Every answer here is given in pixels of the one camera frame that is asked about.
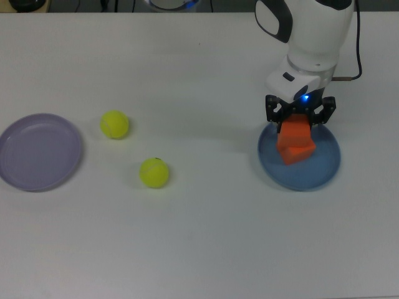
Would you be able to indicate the purple plate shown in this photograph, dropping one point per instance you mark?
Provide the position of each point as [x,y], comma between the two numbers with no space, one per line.
[40,152]

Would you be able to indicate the plain yellow tennis ball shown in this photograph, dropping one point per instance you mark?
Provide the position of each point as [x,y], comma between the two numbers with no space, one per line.
[114,124]

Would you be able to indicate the black round object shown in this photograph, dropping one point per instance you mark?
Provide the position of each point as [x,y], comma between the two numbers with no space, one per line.
[28,3]

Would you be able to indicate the blue plate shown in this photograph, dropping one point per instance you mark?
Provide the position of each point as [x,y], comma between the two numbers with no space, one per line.
[311,176]

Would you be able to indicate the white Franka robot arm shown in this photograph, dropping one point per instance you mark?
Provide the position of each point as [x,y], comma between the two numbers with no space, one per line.
[311,31]

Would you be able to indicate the orange cube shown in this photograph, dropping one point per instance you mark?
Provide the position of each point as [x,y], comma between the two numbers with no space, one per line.
[296,155]
[294,132]

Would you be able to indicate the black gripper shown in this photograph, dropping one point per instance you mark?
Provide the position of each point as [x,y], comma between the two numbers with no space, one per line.
[299,109]

